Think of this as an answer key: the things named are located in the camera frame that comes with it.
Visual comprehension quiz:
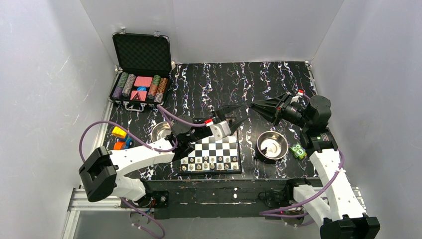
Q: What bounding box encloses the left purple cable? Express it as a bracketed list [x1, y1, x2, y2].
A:
[78, 104, 211, 239]

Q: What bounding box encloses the steel bowl with chess pieces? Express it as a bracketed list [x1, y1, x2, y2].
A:
[256, 131, 288, 161]

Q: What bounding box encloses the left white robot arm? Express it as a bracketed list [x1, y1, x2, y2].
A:
[79, 105, 247, 202]

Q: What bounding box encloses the colourful toy block car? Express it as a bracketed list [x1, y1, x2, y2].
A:
[111, 126, 134, 150]

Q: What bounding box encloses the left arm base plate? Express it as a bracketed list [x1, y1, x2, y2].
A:
[113, 188, 170, 209]

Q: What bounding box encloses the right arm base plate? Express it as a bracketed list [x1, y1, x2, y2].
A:
[255, 189, 304, 209]

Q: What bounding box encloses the black poker chip case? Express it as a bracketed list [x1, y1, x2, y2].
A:
[108, 32, 172, 112]

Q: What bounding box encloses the black and white chessboard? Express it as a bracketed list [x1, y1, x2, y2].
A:
[180, 132, 242, 175]

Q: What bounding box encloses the small steel bowl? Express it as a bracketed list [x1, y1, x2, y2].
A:
[150, 121, 172, 142]

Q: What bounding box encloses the aluminium frame rail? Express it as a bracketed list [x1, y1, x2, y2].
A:
[62, 74, 368, 239]

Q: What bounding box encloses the green toy car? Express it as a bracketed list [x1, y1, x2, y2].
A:
[289, 143, 307, 160]

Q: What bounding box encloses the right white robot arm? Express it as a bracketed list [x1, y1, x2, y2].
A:
[250, 92, 380, 239]

